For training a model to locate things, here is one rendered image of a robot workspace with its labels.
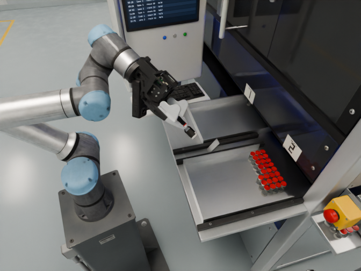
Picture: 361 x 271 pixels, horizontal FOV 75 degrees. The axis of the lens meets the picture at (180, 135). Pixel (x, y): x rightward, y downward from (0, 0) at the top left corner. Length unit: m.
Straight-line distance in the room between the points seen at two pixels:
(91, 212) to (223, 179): 0.51
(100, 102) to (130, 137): 1.75
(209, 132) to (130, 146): 1.27
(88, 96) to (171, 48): 0.89
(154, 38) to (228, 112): 0.56
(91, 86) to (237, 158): 0.65
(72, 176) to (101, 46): 0.43
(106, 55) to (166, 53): 0.78
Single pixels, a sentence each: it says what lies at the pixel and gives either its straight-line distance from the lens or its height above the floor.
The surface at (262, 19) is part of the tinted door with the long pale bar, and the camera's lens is 1.05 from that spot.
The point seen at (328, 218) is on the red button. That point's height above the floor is 1.00.
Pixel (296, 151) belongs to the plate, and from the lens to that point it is 0.94.
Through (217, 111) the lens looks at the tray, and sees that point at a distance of 1.24.
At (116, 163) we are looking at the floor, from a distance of 2.18.
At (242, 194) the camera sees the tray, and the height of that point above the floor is 0.88.
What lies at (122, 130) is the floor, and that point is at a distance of 2.44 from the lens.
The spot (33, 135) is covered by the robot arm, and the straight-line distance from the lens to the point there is 0.91.
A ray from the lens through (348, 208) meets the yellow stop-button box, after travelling 0.87.
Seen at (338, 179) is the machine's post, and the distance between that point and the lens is 0.83.
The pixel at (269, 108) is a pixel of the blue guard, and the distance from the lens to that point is 1.03.
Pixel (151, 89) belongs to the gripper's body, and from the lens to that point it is 0.65.
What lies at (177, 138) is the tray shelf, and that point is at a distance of 1.09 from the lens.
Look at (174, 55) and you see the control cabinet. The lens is 1.47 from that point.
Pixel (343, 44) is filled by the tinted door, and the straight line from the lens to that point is 0.76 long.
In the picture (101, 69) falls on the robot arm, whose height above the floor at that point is 1.32.
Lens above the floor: 1.67
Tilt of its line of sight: 46 degrees down
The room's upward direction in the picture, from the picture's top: straight up
